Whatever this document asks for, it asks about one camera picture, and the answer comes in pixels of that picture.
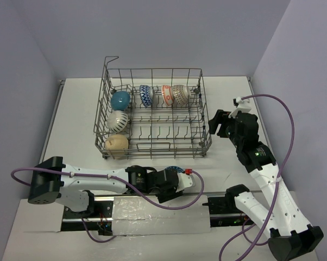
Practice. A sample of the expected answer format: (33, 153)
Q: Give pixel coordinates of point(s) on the yellow bowl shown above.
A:
(116, 146)

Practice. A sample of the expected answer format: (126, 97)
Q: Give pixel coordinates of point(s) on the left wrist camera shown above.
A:
(184, 181)

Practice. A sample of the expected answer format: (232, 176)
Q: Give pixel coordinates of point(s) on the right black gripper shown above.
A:
(221, 116)

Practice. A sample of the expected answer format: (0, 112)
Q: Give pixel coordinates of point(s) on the blue patterned bowl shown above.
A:
(178, 169)

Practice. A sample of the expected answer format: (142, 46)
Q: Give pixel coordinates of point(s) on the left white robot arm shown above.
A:
(54, 181)

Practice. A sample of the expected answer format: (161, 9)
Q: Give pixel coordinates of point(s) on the red patterned bowl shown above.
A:
(146, 95)

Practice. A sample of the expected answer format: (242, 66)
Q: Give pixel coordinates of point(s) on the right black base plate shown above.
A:
(222, 214)

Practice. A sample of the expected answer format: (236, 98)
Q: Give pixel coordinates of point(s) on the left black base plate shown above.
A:
(100, 220)

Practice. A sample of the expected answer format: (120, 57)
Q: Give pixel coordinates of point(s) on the plain blue bowl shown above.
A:
(120, 100)

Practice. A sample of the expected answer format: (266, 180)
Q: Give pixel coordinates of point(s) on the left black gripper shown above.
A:
(171, 190)

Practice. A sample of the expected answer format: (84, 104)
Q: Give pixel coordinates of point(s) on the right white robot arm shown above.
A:
(289, 232)

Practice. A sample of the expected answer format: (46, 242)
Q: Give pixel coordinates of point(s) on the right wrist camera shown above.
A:
(241, 106)

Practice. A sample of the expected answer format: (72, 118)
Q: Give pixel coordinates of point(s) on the grey wire dish rack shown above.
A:
(157, 131)

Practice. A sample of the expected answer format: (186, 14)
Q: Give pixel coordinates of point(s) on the grey patterned bowl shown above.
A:
(181, 94)

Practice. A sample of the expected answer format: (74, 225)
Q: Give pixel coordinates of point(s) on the orange floral bowl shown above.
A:
(167, 95)

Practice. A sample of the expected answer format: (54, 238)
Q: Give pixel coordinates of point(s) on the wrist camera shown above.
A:
(184, 181)
(241, 106)

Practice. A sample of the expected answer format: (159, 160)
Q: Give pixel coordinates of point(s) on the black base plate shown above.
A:
(222, 214)
(100, 220)

